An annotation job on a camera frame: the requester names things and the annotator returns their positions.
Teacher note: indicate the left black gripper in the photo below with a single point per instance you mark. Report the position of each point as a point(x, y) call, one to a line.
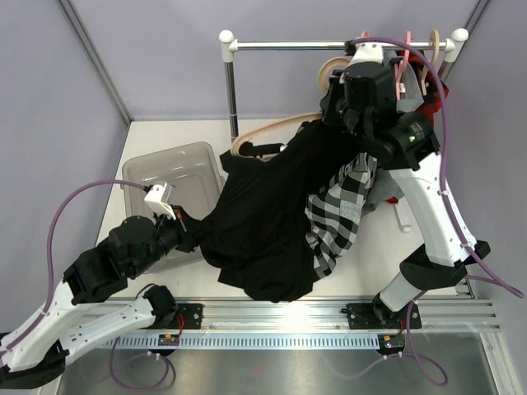
point(178, 225)

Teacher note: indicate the black white checkered shirt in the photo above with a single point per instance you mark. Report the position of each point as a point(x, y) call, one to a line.
point(335, 212)

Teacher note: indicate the beige hanger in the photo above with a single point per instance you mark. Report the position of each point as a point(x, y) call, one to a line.
point(267, 131)
point(435, 42)

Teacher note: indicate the pink hanger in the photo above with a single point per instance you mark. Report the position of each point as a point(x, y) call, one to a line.
point(399, 87)
point(407, 49)

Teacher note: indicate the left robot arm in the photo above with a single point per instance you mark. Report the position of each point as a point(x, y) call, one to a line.
point(52, 337)

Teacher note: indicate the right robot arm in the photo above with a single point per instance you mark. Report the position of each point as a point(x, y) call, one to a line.
point(398, 140)

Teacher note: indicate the red black plaid shirt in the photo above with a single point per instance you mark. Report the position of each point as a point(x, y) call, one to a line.
point(432, 102)

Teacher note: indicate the clear plastic bin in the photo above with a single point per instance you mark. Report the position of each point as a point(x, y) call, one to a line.
point(192, 171)

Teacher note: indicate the metal clothes rack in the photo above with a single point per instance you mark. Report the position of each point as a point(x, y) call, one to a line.
point(230, 45)

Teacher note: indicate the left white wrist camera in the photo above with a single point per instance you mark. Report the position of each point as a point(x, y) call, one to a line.
point(157, 199)

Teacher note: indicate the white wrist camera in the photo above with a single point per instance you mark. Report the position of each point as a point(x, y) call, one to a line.
point(157, 199)
point(369, 52)

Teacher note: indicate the slotted cable duct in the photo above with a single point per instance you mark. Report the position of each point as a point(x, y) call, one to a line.
point(246, 341)

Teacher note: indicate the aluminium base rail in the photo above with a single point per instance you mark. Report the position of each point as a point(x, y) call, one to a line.
point(318, 315)

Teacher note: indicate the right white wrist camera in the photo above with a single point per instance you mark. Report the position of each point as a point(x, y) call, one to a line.
point(369, 52)

